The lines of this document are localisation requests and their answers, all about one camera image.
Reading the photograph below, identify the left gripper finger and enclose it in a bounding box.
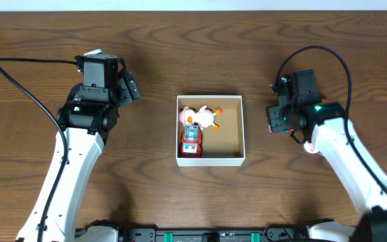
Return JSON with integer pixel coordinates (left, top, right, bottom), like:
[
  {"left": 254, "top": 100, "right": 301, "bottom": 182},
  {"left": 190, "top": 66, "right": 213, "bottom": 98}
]
[
  {"left": 124, "top": 71, "right": 141, "bottom": 100},
  {"left": 118, "top": 78, "right": 133, "bottom": 107}
]

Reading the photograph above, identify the white duck toy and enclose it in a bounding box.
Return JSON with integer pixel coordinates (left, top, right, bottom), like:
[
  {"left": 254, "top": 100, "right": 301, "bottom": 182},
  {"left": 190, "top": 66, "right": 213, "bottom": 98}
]
[{"left": 179, "top": 105, "right": 222, "bottom": 130}]

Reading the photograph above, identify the red toy car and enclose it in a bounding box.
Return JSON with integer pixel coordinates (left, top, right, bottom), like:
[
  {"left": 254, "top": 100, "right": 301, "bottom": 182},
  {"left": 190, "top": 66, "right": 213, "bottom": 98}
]
[{"left": 180, "top": 125, "right": 202, "bottom": 158}]

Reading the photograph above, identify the colourful puzzle cube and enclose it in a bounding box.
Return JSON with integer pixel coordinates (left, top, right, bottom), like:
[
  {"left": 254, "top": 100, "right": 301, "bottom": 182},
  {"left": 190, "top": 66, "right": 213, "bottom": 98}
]
[{"left": 280, "top": 129, "right": 295, "bottom": 133}]

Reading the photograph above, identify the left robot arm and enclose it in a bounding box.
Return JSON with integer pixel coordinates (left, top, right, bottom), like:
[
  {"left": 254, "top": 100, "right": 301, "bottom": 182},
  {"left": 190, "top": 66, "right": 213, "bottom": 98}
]
[{"left": 16, "top": 49, "right": 140, "bottom": 241}]

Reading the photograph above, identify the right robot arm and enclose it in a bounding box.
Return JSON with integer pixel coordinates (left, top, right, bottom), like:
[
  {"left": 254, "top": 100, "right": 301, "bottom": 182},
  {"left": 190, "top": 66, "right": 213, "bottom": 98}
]
[{"left": 267, "top": 70, "right": 387, "bottom": 241}]

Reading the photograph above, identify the white cardboard box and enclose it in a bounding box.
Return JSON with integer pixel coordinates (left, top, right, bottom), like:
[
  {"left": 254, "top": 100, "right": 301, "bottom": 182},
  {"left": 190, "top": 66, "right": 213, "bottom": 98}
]
[{"left": 175, "top": 95, "right": 246, "bottom": 167}]

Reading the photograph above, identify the left black cable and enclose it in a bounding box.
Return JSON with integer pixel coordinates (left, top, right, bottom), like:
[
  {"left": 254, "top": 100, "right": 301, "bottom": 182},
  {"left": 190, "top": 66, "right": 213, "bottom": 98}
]
[{"left": 0, "top": 56, "right": 80, "bottom": 242}]

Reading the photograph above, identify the black cable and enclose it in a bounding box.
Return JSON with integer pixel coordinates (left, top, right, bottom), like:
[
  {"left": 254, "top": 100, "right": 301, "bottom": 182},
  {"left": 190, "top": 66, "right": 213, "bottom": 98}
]
[
  {"left": 275, "top": 45, "right": 387, "bottom": 223},
  {"left": 0, "top": 56, "right": 80, "bottom": 242}
]

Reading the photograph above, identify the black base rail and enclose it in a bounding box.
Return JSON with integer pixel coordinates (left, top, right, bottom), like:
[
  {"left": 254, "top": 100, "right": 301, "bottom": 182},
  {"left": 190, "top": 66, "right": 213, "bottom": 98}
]
[{"left": 75, "top": 220, "right": 359, "bottom": 242}]

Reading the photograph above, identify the right black cable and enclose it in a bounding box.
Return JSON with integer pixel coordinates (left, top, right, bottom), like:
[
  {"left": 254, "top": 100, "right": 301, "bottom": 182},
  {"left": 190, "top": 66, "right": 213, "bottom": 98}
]
[{"left": 275, "top": 45, "right": 387, "bottom": 223}]

